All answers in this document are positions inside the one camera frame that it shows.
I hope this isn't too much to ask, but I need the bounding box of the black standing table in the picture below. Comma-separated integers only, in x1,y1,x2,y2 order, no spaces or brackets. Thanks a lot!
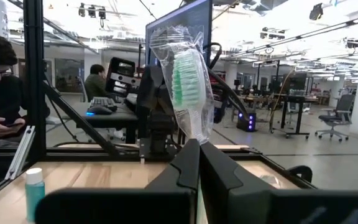
268,93,319,140

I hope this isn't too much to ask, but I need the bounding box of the black keyboard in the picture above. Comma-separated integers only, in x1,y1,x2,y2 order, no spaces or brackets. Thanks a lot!
88,96,118,112

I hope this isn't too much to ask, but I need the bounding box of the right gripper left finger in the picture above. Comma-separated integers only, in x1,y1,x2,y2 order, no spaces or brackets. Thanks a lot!
35,139,201,224

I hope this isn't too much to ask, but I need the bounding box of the dark office chair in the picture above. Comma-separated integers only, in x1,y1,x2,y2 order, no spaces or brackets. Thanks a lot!
314,93,356,143

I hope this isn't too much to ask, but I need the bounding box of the silver aluminium strip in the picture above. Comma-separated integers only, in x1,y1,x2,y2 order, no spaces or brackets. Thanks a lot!
4,125,36,180

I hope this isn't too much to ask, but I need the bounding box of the dark grey desk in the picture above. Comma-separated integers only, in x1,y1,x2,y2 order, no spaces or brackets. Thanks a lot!
73,101,139,144

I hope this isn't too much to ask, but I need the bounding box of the black lit computer tower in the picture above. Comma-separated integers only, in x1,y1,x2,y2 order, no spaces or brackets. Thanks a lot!
236,110,257,133

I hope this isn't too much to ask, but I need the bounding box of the black aluminium table frame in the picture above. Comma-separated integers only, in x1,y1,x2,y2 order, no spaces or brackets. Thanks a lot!
0,0,318,206

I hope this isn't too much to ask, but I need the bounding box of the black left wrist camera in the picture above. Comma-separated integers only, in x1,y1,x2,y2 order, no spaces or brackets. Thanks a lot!
106,57,136,78

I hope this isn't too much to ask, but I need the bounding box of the black left wrist camera cable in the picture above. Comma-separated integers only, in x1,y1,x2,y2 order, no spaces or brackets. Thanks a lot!
203,42,251,121

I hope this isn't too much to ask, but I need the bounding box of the black lit computer mouse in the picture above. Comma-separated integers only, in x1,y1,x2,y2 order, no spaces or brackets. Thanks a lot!
86,106,114,116

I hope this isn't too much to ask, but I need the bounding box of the green toothbrush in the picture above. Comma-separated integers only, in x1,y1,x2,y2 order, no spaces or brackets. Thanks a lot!
149,24,216,146

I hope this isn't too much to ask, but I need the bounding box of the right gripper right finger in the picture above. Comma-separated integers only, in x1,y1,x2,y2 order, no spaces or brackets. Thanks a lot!
201,141,358,224

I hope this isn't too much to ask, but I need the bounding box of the teal bottle white cap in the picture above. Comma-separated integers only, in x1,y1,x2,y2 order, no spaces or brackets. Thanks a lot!
25,167,46,223

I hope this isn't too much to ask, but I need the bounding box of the blue screen monitor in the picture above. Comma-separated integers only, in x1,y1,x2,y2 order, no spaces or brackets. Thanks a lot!
145,0,213,68

